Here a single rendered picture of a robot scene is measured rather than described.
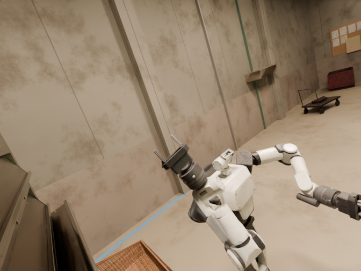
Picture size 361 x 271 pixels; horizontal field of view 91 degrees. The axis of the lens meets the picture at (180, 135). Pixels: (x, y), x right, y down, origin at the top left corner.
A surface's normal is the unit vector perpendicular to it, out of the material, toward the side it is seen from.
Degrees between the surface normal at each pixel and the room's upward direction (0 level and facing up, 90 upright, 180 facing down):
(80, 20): 90
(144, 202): 90
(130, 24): 90
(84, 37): 90
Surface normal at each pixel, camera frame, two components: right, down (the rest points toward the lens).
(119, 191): 0.58, 0.00
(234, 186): 0.23, -0.68
